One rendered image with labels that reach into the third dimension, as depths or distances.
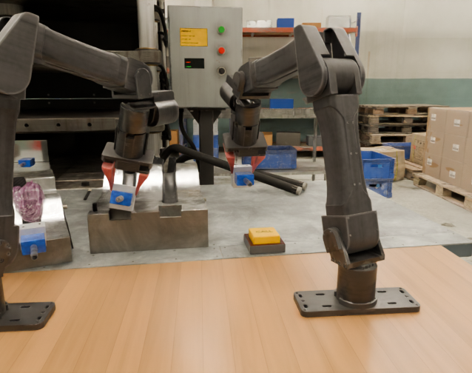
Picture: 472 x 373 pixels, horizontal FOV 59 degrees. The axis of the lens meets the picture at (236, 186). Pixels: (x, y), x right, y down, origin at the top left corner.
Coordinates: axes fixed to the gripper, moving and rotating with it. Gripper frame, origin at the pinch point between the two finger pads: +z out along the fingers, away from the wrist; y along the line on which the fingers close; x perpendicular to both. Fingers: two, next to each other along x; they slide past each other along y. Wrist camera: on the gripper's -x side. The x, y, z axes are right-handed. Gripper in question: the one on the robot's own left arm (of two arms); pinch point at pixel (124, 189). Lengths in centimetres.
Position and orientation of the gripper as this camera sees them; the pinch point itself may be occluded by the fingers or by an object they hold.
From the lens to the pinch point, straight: 95.9
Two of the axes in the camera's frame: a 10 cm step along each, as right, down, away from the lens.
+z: -2.4, 8.5, 4.8
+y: -9.7, -1.7, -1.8
